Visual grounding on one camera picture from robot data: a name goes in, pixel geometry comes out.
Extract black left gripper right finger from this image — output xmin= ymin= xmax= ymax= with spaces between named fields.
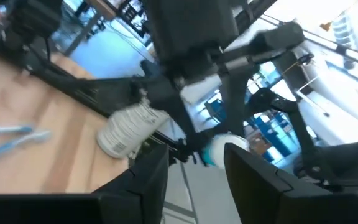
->
xmin=224 ymin=142 xmax=358 ymax=224

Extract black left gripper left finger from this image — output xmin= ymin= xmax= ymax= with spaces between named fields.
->
xmin=0 ymin=144 xmax=170 ymax=224

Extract blue storage crate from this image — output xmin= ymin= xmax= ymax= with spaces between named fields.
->
xmin=253 ymin=113 xmax=295 ymax=163

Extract black bent stand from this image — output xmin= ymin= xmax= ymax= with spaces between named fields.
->
xmin=246 ymin=88 xmax=341 ymax=187

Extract blue toothbrush in clear wrap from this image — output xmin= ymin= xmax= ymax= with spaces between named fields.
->
xmin=0 ymin=129 xmax=53 ymax=166
xmin=0 ymin=124 xmax=34 ymax=138

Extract white wipes canister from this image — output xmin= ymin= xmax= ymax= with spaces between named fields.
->
xmin=96 ymin=101 xmax=171 ymax=160

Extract black table frame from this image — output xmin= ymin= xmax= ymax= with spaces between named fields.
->
xmin=0 ymin=18 xmax=186 ymax=162

